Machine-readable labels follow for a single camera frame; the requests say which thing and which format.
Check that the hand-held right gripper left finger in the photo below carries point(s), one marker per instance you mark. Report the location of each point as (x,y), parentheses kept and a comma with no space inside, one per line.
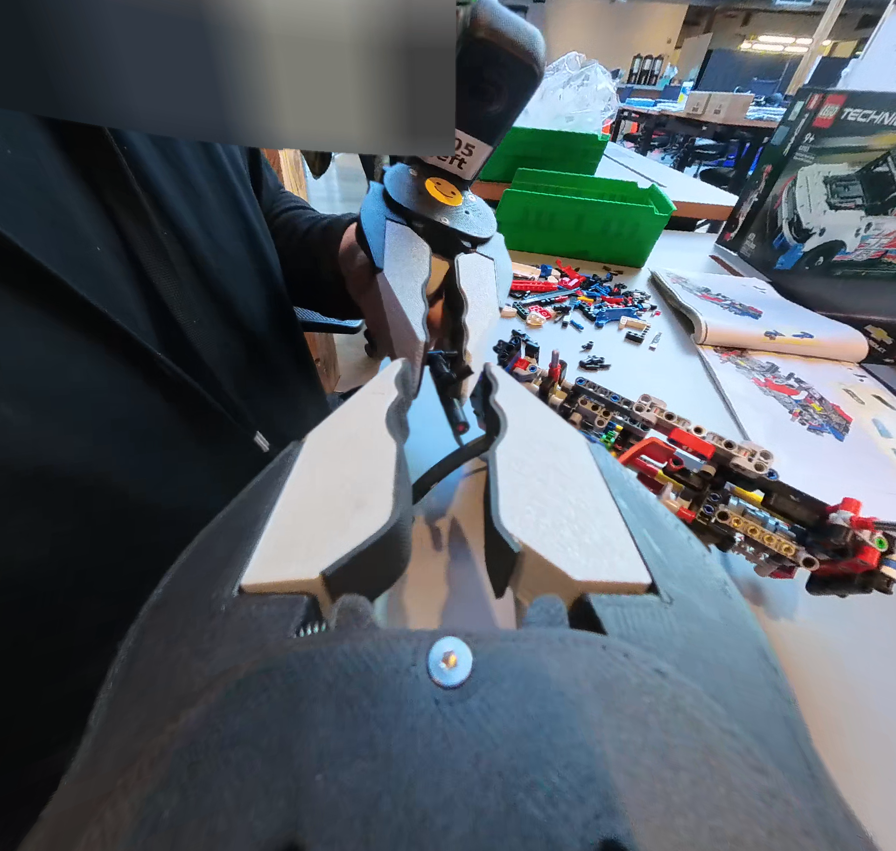
(329,501)

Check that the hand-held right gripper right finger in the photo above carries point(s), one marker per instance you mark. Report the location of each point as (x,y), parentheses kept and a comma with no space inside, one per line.
(560,508)

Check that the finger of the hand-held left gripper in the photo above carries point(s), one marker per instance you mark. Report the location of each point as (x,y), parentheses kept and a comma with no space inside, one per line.
(406,284)
(479,291)

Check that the black flexible toy rod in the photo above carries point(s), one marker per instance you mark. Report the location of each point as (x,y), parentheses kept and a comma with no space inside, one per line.
(448,389)

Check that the toy car chassis model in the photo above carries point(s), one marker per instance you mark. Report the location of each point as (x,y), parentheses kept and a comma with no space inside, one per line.
(700,459)

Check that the person's left forearm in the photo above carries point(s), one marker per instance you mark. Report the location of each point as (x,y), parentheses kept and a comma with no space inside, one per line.
(301,249)

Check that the person's left hand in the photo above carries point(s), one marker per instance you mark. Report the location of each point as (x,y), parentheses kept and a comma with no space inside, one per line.
(360,284)

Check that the black chair armrest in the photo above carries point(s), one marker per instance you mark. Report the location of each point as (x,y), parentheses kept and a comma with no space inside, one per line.
(329,319)

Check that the pile of loose toy bricks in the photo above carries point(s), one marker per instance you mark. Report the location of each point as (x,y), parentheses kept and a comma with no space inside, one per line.
(581,298)

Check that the green plastic bin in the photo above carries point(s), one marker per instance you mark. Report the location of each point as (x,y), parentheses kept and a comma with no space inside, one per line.
(581,221)
(546,151)

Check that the clear plastic bag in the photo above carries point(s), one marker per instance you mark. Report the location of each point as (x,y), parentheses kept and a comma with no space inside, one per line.
(577,91)

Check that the open instruction booklet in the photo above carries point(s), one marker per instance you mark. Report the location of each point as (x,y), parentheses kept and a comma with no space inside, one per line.
(735,312)

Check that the person's black jacket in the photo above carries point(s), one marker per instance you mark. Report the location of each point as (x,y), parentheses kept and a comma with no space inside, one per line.
(105,375)

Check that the wooden background table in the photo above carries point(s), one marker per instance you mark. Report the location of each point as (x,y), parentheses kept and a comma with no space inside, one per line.
(700,119)

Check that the cardboard box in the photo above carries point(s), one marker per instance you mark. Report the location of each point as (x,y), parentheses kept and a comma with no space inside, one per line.
(717,103)

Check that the black toy set box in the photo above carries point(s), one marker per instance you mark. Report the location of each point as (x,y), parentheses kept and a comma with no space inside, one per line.
(826,186)

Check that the wooden post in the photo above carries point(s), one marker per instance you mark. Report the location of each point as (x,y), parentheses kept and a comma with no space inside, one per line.
(826,25)

